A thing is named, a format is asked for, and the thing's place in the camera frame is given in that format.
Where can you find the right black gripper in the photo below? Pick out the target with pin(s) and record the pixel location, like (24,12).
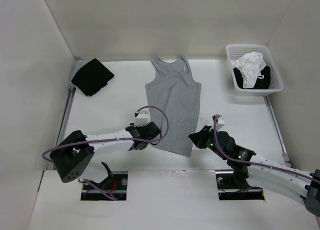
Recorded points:
(196,138)

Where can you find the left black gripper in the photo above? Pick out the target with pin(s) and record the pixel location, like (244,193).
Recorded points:
(138,128)

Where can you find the grey tank top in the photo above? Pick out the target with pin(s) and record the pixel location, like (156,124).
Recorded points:
(174,97)

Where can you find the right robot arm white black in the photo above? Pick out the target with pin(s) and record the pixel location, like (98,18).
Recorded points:
(257,171)

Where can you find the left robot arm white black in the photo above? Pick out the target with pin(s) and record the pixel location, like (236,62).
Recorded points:
(73,155)

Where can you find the folded black tank top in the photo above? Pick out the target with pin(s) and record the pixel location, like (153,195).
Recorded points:
(90,76)

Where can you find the black tank top in basket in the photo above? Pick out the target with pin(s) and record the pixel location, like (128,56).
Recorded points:
(262,82)

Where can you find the white tank top in basket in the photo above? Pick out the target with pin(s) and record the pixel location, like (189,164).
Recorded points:
(250,65)

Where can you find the white plastic basket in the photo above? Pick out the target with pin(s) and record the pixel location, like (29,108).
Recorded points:
(236,51)

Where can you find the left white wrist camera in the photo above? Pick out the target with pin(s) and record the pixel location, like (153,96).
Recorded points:
(141,118)

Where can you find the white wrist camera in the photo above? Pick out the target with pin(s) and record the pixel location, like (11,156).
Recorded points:
(219,122)
(141,118)

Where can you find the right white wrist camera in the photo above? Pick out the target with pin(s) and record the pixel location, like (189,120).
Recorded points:
(219,122)

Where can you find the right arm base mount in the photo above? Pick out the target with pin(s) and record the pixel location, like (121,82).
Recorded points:
(231,186)

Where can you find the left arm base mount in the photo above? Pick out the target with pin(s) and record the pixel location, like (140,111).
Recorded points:
(112,188)

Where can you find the left metal table rail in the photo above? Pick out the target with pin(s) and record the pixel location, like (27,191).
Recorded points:
(66,115)

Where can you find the metal table rail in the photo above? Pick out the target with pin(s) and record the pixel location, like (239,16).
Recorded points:
(277,130)
(66,115)

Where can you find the right metal table rail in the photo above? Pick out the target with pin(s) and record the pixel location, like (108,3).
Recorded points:
(277,130)

